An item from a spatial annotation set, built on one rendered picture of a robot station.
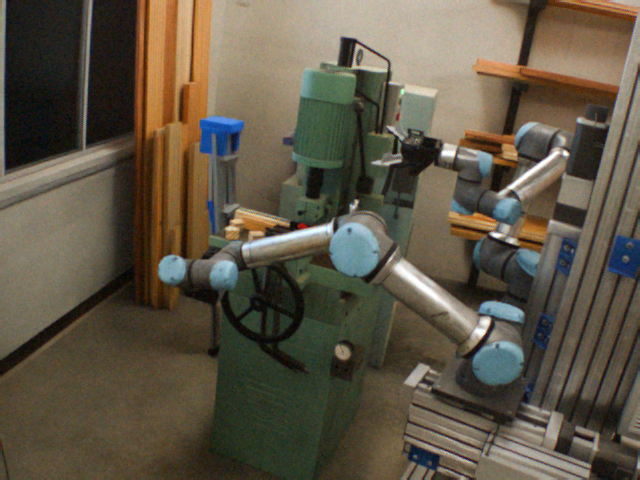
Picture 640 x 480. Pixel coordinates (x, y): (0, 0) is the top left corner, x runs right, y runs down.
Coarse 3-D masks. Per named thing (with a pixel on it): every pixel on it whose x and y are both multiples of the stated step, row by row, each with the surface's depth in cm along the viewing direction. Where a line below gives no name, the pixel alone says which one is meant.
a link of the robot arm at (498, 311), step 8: (488, 304) 156; (496, 304) 157; (504, 304) 158; (480, 312) 155; (488, 312) 152; (496, 312) 151; (504, 312) 151; (512, 312) 152; (520, 312) 154; (496, 320) 150; (504, 320) 150; (512, 320) 150; (520, 320) 151; (520, 328) 153
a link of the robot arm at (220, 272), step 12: (192, 264) 157; (204, 264) 156; (216, 264) 155; (228, 264) 155; (192, 276) 156; (204, 276) 155; (216, 276) 154; (228, 276) 154; (204, 288) 158; (216, 288) 156; (228, 288) 156
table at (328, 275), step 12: (216, 240) 214; (228, 240) 213; (240, 240) 214; (312, 264) 203; (324, 264) 205; (252, 276) 201; (312, 276) 204; (324, 276) 203; (336, 276) 201; (348, 288) 201; (360, 288) 199; (372, 288) 198
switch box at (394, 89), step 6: (384, 84) 222; (390, 84) 221; (396, 84) 222; (402, 84) 226; (384, 90) 223; (390, 90) 222; (396, 90) 221; (390, 96) 223; (396, 96) 222; (402, 96) 229; (390, 102) 223; (396, 102) 223; (390, 108) 224; (396, 108) 225; (384, 114) 225; (390, 114) 224; (396, 114) 227; (390, 120) 225; (396, 120) 230; (384, 126) 227; (390, 126) 226
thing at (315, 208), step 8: (304, 200) 211; (312, 200) 212; (320, 200) 214; (328, 200) 221; (296, 208) 212; (304, 208) 211; (312, 208) 210; (320, 208) 215; (296, 216) 213; (304, 216) 212; (312, 216) 211; (320, 216) 217
